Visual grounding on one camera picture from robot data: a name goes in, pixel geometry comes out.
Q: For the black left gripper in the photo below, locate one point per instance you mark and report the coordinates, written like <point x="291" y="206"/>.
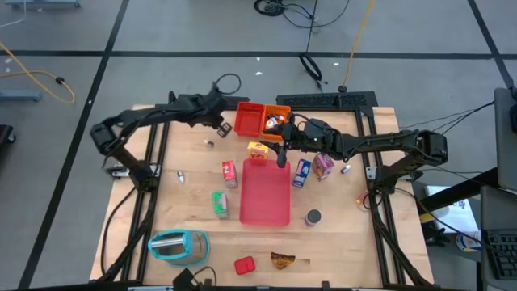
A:
<point x="212" y="109"/>

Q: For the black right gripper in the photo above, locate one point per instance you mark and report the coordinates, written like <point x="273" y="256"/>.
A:
<point x="311" y="137"/>

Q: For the yellow Corn Pops cereal box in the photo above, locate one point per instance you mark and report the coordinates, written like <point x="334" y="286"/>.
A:
<point x="257" y="150"/>

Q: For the blue Frosted Flakes cereal box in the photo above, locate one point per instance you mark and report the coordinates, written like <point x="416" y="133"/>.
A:
<point x="302" y="173"/>

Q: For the purple Raisin Bran cereal box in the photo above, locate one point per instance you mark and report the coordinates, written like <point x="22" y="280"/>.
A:
<point x="323" y="165"/>

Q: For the red Froot Loops cereal box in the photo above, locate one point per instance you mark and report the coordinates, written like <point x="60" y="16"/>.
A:
<point x="229" y="174"/>

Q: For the green Apple Jacks cereal box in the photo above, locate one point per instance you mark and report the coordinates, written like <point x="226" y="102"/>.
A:
<point x="220" y="204"/>

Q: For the dark lidded spice jar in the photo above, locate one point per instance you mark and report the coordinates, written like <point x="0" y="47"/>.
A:
<point x="313" y="217"/>

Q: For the taco seasoning mix packet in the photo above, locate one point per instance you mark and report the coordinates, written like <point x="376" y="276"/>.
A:
<point x="282" y="260"/>

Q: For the smoked paprika tin red lid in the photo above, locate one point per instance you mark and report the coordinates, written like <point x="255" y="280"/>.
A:
<point x="244" y="265"/>

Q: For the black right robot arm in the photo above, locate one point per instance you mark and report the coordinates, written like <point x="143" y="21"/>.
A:
<point x="383" y="141"/>

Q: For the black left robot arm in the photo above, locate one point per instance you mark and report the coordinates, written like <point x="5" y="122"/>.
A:
<point x="169" y="111"/>

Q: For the orange plastic mesh basket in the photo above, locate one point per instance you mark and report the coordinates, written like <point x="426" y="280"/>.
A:
<point x="278" y="110"/>

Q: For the black perforated plate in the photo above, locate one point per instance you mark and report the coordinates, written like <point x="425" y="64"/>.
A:
<point x="323" y="99"/>
<point x="240" y="103"/>

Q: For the pink translucent plastic bin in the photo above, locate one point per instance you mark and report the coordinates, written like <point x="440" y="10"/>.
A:
<point x="264" y="198"/>

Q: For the steel box grater teal trim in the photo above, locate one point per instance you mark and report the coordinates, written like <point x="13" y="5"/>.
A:
<point x="177" y="247"/>

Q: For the black glove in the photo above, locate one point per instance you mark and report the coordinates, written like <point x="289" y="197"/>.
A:
<point x="436" y="236"/>

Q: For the white paper sheet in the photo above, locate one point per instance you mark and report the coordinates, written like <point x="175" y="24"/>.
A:
<point x="452" y="210"/>

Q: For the black desk beam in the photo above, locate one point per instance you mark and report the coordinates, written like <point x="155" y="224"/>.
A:
<point x="460" y="190"/>

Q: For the grey cart base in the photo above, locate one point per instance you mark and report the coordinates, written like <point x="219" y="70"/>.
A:
<point x="44" y="3"/>

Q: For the black caster wheel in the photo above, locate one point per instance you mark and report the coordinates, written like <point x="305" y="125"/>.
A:
<point x="5" y="133"/>

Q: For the grey desk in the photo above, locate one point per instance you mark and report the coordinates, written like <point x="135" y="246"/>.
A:
<point x="493" y="210"/>

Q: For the black keyboard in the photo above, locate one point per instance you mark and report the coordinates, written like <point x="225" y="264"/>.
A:
<point x="503" y="254"/>

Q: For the black aluminium table frame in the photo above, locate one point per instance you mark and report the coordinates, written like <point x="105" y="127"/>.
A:
<point x="359" y="121"/>

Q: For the grey floor bracket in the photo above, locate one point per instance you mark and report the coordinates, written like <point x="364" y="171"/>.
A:
<point x="20" y="95"/>

